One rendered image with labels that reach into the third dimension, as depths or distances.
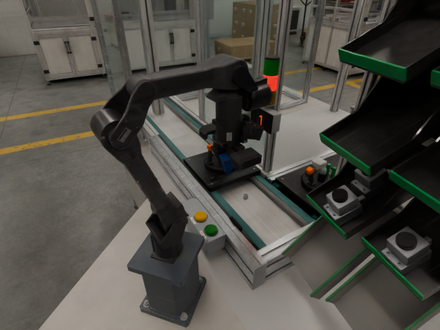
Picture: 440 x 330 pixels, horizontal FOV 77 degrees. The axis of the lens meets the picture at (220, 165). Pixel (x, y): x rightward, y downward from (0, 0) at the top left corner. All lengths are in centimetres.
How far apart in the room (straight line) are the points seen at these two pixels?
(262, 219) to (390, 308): 47
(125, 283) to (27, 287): 137
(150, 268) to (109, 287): 27
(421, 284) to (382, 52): 39
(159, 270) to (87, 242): 167
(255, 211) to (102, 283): 55
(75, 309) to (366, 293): 76
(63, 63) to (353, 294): 572
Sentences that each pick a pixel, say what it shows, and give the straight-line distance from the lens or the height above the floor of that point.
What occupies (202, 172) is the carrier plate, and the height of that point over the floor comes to 97.
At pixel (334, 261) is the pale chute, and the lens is 77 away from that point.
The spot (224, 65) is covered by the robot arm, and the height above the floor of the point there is 150.
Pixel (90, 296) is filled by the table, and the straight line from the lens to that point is 97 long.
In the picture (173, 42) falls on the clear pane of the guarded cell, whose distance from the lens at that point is 203.
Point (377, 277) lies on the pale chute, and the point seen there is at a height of 107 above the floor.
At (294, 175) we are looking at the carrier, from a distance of 116.
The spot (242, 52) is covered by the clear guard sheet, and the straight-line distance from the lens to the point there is 116.
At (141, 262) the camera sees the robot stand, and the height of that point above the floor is 106.
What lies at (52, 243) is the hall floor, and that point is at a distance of 246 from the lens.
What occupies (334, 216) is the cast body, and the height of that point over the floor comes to 122.
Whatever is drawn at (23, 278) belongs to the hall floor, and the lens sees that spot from 234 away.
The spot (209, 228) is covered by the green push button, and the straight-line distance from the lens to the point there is 90.
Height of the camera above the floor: 163
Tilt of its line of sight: 34 degrees down
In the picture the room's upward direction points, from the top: straight up
